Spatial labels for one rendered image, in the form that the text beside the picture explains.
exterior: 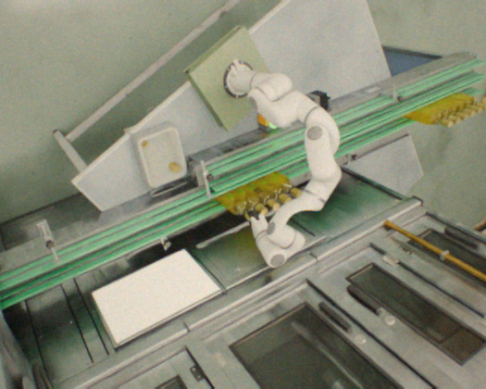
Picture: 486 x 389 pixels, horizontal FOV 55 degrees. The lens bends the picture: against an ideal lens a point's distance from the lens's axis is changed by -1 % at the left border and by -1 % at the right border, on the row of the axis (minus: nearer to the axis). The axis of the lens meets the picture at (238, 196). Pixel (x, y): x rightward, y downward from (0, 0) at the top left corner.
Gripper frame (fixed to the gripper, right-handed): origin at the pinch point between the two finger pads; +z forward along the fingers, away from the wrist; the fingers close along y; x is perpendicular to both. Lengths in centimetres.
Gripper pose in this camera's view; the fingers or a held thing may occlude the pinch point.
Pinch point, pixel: (252, 218)
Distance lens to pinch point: 183.0
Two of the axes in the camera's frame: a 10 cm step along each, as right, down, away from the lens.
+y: -1.5, -8.5, -5.1
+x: -9.5, 2.7, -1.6
